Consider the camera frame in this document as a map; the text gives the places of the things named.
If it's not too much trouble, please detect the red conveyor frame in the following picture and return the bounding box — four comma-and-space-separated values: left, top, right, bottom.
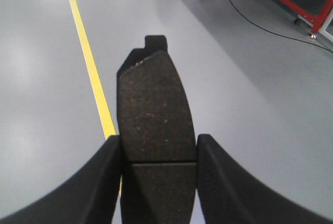
241, 0, 333, 42

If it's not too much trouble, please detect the black floor cable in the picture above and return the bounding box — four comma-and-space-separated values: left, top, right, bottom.
216, 0, 333, 54

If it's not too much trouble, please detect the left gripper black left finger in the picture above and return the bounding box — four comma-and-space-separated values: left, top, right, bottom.
1, 135, 121, 223

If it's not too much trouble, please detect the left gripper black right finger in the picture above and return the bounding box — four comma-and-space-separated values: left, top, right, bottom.
197, 134, 332, 223

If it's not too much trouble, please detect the grey brake pad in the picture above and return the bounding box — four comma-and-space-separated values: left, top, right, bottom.
117, 35, 197, 223

